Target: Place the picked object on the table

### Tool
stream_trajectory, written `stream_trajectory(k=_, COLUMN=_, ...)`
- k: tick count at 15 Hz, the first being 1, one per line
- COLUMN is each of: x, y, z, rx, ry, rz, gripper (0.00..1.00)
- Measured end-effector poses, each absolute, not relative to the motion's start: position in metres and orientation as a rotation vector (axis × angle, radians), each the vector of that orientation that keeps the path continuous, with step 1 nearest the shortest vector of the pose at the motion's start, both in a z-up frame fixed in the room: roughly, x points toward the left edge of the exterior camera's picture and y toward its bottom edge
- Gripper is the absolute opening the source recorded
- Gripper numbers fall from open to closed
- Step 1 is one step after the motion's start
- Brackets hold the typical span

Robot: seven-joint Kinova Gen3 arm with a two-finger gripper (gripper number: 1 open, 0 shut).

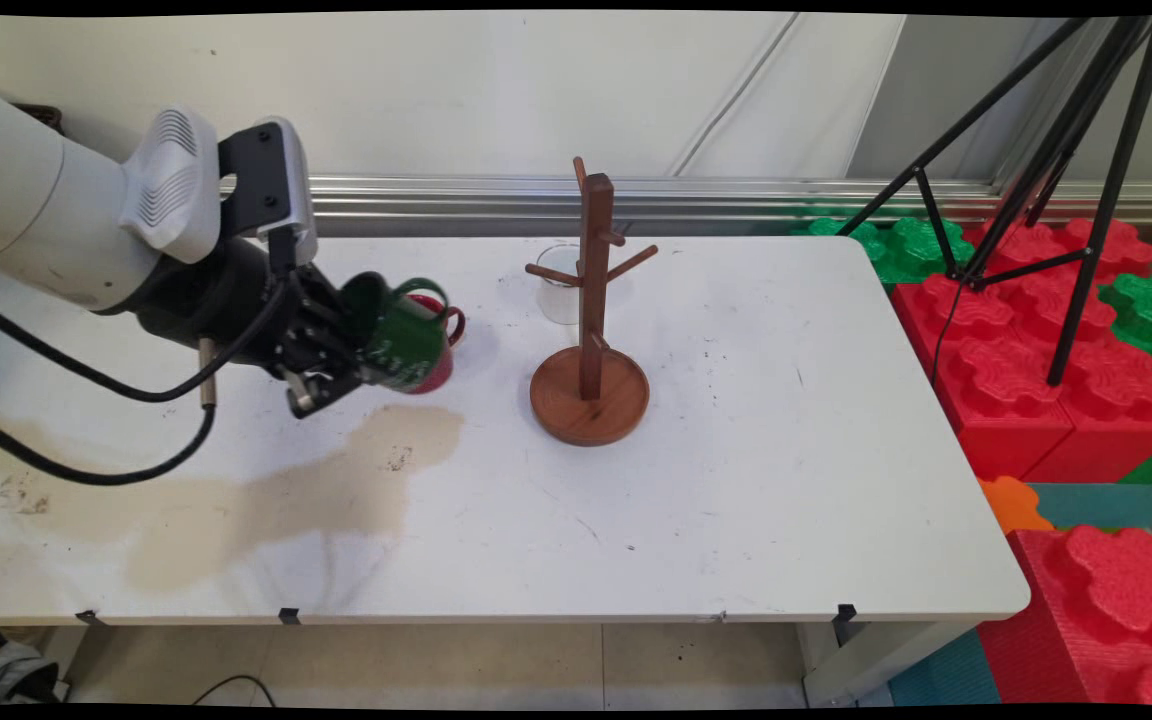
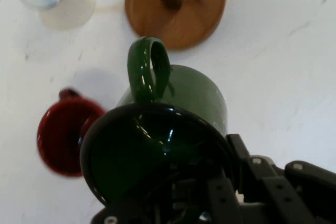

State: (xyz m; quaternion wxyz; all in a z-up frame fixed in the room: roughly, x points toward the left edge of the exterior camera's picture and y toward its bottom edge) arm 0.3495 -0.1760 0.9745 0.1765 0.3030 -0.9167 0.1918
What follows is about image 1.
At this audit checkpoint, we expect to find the white table leg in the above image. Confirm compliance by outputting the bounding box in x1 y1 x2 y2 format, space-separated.
800 620 979 708

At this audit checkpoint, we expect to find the green foam block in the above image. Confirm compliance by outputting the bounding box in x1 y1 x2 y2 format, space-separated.
791 205 979 287
1096 272 1152 421

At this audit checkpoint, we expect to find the aluminium wall rail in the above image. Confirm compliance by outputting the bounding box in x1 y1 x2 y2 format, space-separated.
221 175 1152 237

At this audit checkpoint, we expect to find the large red foam block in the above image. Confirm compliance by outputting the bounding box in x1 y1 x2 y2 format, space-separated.
891 272 1077 483

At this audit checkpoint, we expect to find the green enamel mug white lettering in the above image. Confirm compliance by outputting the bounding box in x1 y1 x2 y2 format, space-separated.
340 272 453 393

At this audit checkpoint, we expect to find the grey floor bundle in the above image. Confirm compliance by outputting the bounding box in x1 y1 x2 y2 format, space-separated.
0 642 65 707

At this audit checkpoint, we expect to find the black tripod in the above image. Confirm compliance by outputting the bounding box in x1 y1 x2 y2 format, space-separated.
836 15 1152 387

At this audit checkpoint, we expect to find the clear glass beaker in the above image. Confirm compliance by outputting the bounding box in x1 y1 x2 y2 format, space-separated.
535 243 586 327

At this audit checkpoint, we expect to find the black camera cable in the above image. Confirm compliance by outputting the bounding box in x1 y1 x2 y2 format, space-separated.
0 228 299 405

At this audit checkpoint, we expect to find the tall red foam block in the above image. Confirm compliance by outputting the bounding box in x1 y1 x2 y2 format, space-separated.
976 525 1152 707

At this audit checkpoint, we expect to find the teal foam mat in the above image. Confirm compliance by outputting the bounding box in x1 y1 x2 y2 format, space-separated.
886 628 1003 707
1026 482 1152 531

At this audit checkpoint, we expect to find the black floor cable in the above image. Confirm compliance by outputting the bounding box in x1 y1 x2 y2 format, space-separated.
191 674 278 707

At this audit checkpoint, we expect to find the red enamel mug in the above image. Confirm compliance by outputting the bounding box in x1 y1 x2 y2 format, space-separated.
401 293 468 396

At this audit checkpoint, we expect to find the orange foam piece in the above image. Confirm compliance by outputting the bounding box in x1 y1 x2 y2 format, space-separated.
976 475 1055 536

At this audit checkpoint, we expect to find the black cable with metal plug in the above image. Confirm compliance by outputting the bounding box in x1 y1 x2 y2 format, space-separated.
0 338 220 488

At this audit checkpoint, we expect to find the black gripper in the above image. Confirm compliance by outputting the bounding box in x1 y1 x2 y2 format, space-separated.
134 238 373 420

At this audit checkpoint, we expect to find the brown wooden mug tree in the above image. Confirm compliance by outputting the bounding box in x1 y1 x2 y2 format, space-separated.
524 157 659 448

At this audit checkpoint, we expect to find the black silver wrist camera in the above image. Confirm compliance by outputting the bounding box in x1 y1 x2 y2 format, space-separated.
218 116 320 268

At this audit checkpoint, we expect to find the white ribbed camera mount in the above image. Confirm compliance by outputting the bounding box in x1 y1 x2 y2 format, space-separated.
118 105 223 266

